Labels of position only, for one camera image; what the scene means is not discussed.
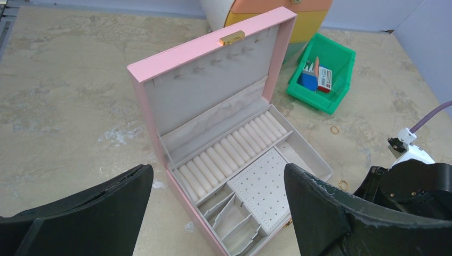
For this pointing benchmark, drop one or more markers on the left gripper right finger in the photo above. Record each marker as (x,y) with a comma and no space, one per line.
(330,221)

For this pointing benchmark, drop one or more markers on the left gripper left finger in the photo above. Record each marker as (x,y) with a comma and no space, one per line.
(102,220)

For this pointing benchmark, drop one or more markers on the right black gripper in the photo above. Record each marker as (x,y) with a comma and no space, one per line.
(411,187)

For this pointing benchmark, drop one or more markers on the pink jewelry box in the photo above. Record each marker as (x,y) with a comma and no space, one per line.
(224,145)

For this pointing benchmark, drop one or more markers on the red white small box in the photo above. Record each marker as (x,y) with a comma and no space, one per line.
(324,80)

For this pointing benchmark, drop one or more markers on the blue box in bin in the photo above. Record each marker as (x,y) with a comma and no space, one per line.
(308,80)

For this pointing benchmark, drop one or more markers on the green plastic bin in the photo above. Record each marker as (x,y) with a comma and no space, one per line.
(332,55)

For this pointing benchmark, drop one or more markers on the brown pencil in bin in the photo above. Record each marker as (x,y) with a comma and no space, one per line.
(316,66)

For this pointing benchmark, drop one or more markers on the cream orange drawer cabinet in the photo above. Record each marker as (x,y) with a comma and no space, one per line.
(300,20)

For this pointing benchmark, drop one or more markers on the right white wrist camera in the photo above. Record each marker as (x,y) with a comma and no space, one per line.
(403,149)

